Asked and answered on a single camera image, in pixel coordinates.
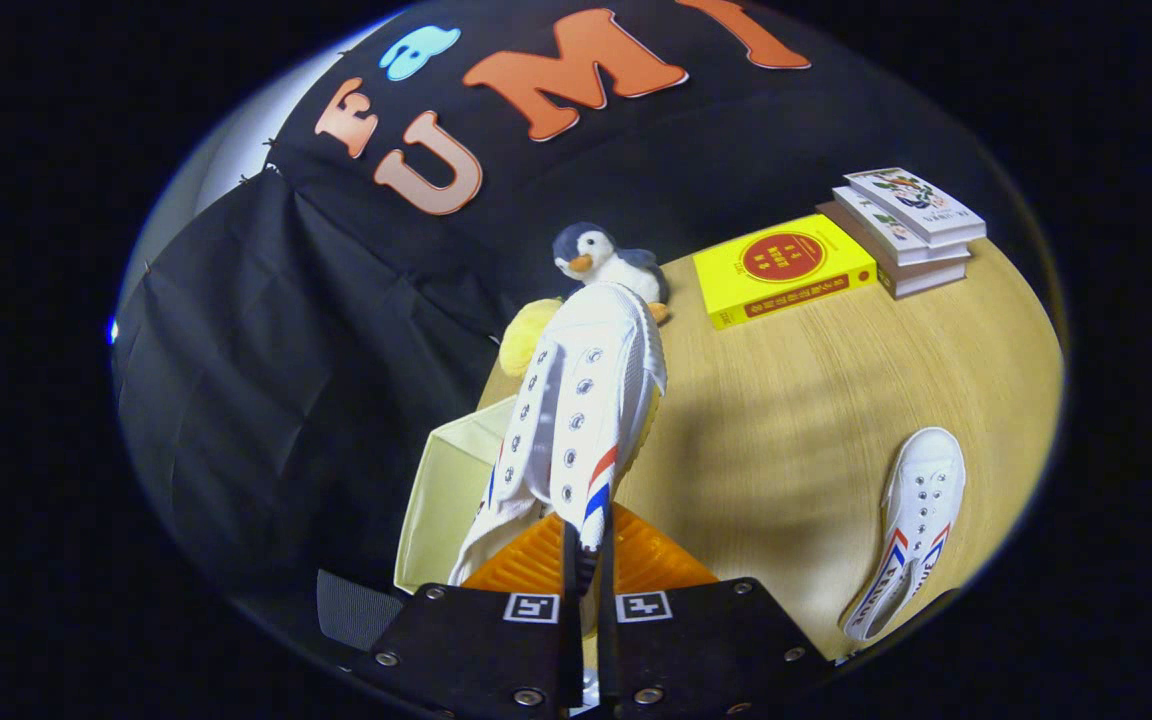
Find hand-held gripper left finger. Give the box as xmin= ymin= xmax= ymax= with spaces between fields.
xmin=351 ymin=510 xmax=583 ymax=720

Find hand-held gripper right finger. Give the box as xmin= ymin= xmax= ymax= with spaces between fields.
xmin=596 ymin=505 xmax=832 ymax=720

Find beige fabric storage box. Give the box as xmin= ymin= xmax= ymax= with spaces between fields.
xmin=394 ymin=396 xmax=519 ymax=597

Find white striped canvas shoe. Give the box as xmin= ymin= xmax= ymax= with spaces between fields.
xmin=840 ymin=427 xmax=968 ymax=643
xmin=447 ymin=281 xmax=668 ymax=641

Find grey mesh panel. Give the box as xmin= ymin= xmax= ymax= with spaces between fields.
xmin=315 ymin=567 xmax=403 ymax=652

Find yellow plush ball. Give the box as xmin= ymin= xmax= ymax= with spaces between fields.
xmin=498 ymin=297 xmax=564 ymax=379

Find penguin plush toy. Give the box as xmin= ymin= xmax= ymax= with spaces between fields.
xmin=551 ymin=222 xmax=673 ymax=324

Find yellow book with red circle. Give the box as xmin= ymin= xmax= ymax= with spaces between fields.
xmin=692 ymin=213 xmax=880 ymax=331

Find white book with brown cover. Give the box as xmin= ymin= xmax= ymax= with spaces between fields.
xmin=815 ymin=202 xmax=968 ymax=300

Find white book with small picture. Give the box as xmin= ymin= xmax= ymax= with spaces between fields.
xmin=832 ymin=186 xmax=973 ymax=267

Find white book with floral cover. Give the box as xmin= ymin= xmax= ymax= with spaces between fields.
xmin=844 ymin=167 xmax=988 ymax=247

